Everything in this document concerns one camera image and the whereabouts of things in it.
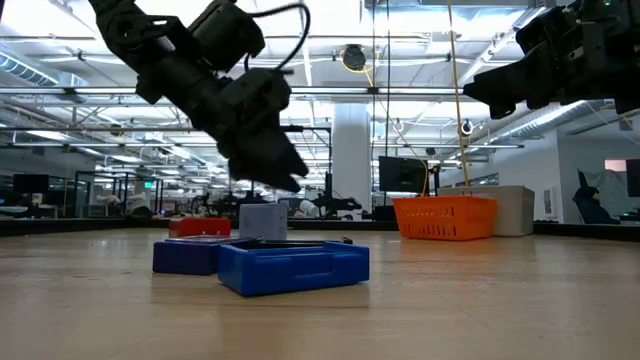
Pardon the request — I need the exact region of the light blue wall charger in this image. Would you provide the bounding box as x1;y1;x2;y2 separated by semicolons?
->
238;202;289;242

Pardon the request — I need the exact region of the dark blue plastic case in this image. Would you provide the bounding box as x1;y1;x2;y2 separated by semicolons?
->
152;235;251;276

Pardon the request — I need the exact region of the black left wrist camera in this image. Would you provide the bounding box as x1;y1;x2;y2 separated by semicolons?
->
219;67;294;127

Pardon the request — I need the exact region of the orange plastic basket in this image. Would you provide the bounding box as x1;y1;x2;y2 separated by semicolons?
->
392;195;499;242

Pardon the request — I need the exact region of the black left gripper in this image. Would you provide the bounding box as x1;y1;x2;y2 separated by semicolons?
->
169;64;311;194

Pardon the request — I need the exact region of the blue cased digital display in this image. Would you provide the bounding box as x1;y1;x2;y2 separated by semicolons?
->
217;241;371;298

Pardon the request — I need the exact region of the red wall charger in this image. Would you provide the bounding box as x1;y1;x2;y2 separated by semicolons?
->
168;216;233;239

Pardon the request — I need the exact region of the yellow hanging cable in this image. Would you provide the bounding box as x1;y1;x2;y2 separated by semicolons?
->
446;0;472;189

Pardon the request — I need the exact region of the person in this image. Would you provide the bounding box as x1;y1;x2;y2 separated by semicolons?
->
572;169;621;225

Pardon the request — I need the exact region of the black desk monitor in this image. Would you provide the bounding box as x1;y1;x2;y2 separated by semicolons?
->
625;158;640;198

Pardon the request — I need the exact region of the black standing monitor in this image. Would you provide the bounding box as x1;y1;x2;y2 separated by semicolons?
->
378;155;429;194

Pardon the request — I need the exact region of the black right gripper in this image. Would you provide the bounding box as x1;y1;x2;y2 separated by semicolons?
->
462;0;640;121

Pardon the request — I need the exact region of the white building column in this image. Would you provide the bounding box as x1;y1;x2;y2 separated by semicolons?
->
332;103;374;214

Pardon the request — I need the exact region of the grey cloth backdrop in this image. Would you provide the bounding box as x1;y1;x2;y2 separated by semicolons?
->
582;169;640;214

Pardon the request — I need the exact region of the black background monitor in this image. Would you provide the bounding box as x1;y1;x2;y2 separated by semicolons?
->
12;173;51;195

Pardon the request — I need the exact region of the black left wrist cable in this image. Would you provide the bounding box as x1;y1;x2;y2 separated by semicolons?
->
243;2;312;72

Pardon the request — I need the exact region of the black aluminium table frame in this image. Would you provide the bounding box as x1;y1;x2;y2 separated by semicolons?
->
0;217;640;244

